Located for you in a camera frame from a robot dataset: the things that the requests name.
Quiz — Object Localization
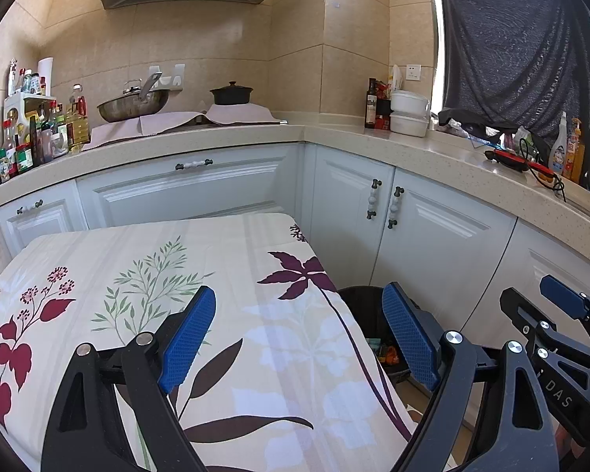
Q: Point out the orange plastic bag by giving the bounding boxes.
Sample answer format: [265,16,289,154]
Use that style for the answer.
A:
[378,346,400,365]

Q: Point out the green yellow tube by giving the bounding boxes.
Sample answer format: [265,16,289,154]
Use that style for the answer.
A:
[367,338,382,350]

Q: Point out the black trash bin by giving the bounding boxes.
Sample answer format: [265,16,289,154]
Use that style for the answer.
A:
[336,283,434,386]

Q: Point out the orange soap dispenser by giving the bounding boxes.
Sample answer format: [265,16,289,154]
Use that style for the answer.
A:
[564,117,585,183]

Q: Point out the white spray bottle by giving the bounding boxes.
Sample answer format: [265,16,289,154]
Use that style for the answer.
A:
[548,112,568,175]

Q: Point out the red black tool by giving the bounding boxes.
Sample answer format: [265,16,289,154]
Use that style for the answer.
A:
[484,148,555,179]

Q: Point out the floral tablecloth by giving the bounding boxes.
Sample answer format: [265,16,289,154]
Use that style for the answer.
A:
[0,213,415,471]

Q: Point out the white stacked bowls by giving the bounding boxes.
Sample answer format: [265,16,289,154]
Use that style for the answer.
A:
[390,90,430,138]

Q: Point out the dark curtain cloth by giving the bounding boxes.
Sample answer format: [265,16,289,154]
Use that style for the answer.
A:
[435,0,590,148]

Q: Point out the dark sauce bottle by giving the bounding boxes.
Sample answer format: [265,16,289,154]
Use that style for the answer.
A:
[364,78,377,129]

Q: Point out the white spice rack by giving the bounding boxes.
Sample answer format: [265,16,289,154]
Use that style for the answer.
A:
[2,93,57,163]

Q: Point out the cooking oil bottle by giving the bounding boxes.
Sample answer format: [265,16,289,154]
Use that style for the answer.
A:
[69,83,91,150]

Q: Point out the steel wok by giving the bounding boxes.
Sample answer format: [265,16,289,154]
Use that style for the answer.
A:
[98,72,170,123]

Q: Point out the pink stove cover cloth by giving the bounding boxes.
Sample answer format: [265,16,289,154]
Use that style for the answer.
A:
[83,103,280,151]

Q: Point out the black casserole pot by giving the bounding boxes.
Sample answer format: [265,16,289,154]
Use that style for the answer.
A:
[211,81,253,105]

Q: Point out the paper towel roll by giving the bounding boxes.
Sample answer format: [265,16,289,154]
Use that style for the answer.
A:
[37,57,54,97]

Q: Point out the right cabinet door handle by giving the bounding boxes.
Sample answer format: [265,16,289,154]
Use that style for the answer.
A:
[387,185,405,229]

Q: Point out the cabinet door handle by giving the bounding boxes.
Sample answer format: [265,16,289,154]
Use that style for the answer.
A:
[387,185,405,229]
[367,178,382,219]

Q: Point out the left cabinet door handle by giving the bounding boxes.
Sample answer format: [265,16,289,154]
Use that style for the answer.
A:
[367,178,382,219]

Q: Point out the small drawer handle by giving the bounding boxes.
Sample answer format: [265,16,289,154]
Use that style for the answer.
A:
[15,199,44,215]

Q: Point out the wall power socket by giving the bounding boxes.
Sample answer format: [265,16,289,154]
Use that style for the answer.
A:
[406,64,422,81]

